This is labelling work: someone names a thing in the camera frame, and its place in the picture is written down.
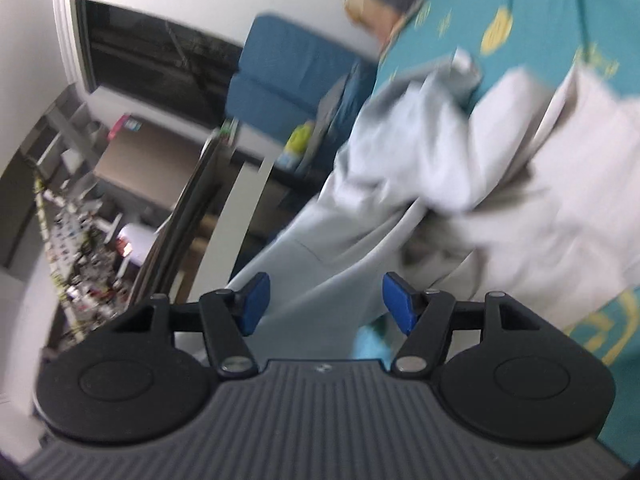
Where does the white container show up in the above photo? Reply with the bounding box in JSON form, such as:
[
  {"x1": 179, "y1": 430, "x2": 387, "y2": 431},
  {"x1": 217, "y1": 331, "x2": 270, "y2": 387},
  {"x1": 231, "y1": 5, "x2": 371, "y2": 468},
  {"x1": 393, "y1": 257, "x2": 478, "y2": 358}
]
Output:
[{"x1": 115, "y1": 222, "x2": 162, "y2": 267}]

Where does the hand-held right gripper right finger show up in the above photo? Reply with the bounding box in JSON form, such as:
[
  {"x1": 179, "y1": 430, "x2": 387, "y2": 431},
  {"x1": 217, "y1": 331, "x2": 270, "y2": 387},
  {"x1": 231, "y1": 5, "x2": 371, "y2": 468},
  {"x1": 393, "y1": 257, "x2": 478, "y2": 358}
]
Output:
[{"x1": 381, "y1": 271, "x2": 542, "y2": 377}]

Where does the cardboard box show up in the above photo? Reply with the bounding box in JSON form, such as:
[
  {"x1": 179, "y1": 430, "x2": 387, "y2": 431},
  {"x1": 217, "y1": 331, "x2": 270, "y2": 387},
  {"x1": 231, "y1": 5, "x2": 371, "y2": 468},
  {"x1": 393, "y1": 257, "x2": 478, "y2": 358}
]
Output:
[{"x1": 94, "y1": 114, "x2": 213, "y2": 213}]

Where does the white t-shirt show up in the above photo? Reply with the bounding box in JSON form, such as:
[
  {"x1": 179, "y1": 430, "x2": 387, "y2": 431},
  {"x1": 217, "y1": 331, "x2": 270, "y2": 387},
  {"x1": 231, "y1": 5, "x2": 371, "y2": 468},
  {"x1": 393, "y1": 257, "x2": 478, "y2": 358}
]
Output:
[{"x1": 227, "y1": 50, "x2": 640, "y2": 356}]

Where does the white desk board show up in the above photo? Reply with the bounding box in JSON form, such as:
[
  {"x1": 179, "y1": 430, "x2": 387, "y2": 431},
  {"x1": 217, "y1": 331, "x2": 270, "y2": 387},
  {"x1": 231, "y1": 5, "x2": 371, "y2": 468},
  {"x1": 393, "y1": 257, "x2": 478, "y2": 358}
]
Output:
[{"x1": 226, "y1": 154, "x2": 275, "y2": 288}]

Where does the grey shelf rack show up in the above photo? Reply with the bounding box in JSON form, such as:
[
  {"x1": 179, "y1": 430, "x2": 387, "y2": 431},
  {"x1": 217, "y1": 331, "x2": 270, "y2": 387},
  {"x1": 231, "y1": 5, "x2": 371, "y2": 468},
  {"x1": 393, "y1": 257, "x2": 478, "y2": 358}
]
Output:
[{"x1": 20, "y1": 85, "x2": 107, "y2": 192}]

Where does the blue sofa chair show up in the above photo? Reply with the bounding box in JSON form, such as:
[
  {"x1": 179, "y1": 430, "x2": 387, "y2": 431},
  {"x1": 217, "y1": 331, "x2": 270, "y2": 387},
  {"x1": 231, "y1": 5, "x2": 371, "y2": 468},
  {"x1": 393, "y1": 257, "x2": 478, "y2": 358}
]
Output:
[{"x1": 225, "y1": 12, "x2": 382, "y2": 182}]

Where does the pile of cluttered small items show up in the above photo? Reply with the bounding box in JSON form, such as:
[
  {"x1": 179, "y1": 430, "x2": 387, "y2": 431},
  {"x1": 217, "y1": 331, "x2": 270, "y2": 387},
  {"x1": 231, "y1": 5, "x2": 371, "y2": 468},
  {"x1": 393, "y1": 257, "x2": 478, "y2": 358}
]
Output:
[{"x1": 30, "y1": 170, "x2": 151, "y2": 348}]

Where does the dark window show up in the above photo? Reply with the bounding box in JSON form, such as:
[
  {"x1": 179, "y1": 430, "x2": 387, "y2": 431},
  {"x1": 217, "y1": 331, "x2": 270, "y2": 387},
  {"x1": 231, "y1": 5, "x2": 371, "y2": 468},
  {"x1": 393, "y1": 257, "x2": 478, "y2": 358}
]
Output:
[{"x1": 70, "y1": 0, "x2": 247, "y2": 132}]

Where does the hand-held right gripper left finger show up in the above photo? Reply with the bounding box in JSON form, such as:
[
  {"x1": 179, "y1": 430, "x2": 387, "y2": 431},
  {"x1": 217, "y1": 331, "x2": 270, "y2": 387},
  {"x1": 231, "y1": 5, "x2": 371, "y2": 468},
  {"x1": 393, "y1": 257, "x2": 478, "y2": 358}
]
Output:
[{"x1": 110, "y1": 272, "x2": 272, "y2": 379}]

